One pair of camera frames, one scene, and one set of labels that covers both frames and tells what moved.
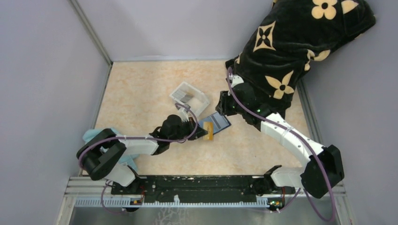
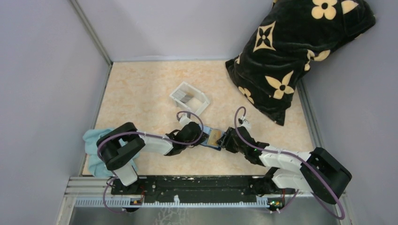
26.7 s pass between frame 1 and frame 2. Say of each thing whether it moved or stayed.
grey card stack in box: stayed
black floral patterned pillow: stayed
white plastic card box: stayed
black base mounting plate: stayed
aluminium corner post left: stayed
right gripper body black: moved
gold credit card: moved
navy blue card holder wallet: moved
